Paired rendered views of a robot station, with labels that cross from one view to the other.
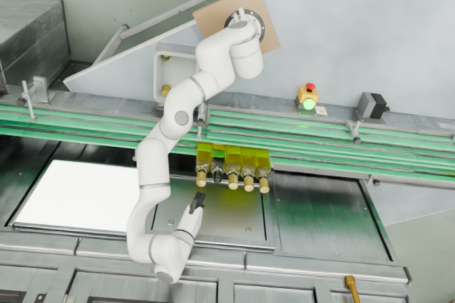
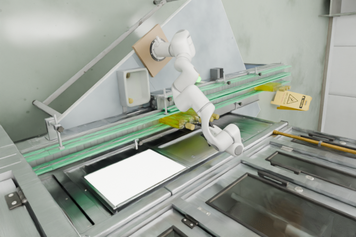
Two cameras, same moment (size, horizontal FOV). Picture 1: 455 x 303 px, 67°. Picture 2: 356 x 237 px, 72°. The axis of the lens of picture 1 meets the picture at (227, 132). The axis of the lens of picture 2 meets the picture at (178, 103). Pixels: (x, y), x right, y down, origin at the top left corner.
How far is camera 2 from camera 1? 101 cm
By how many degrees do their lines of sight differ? 38
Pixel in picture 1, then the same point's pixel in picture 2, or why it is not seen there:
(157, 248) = (232, 129)
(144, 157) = (196, 92)
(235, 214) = not seen: hidden behind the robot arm
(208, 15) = (141, 45)
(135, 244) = (219, 138)
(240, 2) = (154, 34)
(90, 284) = (197, 199)
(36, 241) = (144, 202)
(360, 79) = (207, 62)
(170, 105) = (188, 65)
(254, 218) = not seen: hidden behind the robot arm
